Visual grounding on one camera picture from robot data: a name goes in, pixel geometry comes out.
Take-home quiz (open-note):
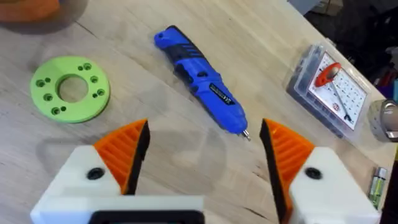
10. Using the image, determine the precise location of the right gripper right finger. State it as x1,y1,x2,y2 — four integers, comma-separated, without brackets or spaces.
259,118,382,224

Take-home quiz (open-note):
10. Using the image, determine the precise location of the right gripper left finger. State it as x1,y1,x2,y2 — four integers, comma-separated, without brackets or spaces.
37,118,151,197

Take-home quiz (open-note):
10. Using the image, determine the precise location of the clear plastic screw box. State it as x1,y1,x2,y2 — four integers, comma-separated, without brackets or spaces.
285,44,373,140

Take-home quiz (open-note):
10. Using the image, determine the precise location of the blue electric screwdriver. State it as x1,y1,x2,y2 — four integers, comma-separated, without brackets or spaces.
154,25,251,141

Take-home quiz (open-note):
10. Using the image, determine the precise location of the green battery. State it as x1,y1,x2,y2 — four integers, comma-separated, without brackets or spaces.
368,167,388,210

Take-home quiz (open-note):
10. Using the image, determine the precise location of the green disc with holes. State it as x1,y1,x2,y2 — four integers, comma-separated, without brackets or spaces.
29,55,111,124

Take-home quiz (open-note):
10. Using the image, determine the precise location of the roll of clear tape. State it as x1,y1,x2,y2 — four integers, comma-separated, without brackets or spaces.
368,98,398,143

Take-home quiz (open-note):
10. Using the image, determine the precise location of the orange tub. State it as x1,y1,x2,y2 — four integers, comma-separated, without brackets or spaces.
0,0,60,22

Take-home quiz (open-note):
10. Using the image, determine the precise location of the orange handled hex key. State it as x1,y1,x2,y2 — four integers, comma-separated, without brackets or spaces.
313,62,353,123

